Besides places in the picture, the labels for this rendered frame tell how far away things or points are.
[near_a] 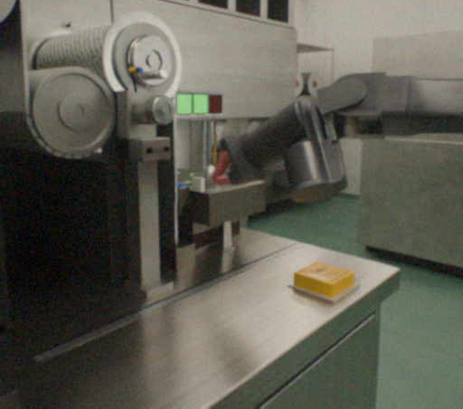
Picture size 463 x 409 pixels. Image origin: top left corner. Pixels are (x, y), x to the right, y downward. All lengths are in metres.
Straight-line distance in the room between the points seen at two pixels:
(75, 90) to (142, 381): 0.38
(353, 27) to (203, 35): 4.44
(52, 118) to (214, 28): 0.75
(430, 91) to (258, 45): 0.94
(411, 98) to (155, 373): 0.41
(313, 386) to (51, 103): 0.54
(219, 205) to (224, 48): 0.64
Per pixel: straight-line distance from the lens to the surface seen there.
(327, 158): 0.52
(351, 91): 0.54
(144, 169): 0.64
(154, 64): 0.68
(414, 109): 0.53
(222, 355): 0.54
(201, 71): 1.23
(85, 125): 0.64
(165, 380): 0.51
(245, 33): 1.38
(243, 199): 0.82
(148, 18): 0.71
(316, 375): 0.71
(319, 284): 0.68
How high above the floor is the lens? 1.19
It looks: 9 degrees down
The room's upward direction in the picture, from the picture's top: straight up
